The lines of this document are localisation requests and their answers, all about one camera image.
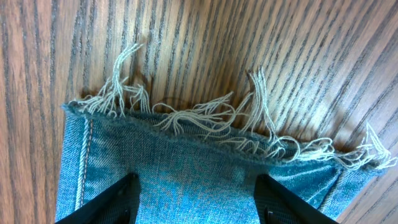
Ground light blue denim jeans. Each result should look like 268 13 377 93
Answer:
55 44 397 223

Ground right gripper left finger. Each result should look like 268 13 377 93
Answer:
57 173 141 224

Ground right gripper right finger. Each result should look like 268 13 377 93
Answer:
254 174 336 224

